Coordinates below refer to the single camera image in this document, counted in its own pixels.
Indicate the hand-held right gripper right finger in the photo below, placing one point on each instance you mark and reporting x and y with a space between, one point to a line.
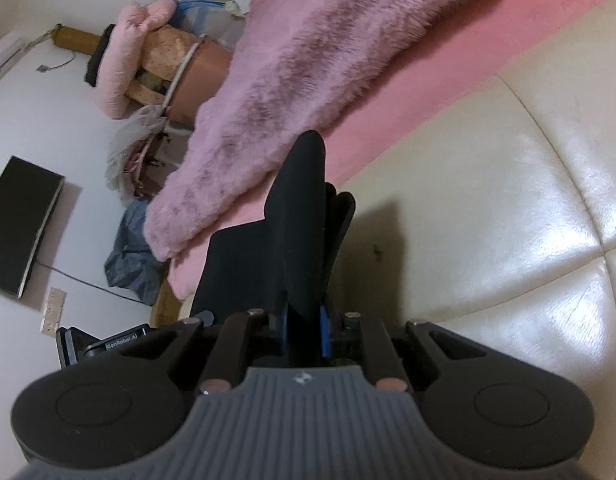
324 332

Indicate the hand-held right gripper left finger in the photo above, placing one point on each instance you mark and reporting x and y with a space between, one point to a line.
286 332

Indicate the black pants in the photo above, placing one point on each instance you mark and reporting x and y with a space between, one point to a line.
298 210

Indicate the wooden ruler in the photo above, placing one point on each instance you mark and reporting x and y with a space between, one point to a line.
54 310

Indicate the blue-grey crumpled cloth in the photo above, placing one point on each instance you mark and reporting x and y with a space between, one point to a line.
133 250

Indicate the black flat box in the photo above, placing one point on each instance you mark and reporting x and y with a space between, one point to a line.
18 220

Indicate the cream leather bed bench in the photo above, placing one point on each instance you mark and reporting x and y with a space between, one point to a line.
488 210

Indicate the grey tulle cloth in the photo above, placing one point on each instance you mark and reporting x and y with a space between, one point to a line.
133 130

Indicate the pink furry blanket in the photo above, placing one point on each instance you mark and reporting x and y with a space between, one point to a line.
288 85

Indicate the pink plastic bucket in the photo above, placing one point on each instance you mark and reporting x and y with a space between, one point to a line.
203 80

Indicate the pink bed sheet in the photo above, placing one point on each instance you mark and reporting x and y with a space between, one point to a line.
438 85

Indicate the pink plush toy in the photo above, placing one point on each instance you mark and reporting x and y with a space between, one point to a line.
118 60

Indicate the beige patterned cloth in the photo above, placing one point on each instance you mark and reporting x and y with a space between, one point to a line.
163 55

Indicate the brown cardboard roll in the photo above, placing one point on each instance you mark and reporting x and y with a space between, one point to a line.
78 39

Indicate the blue striped bag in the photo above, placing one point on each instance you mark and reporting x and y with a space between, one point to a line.
208 15

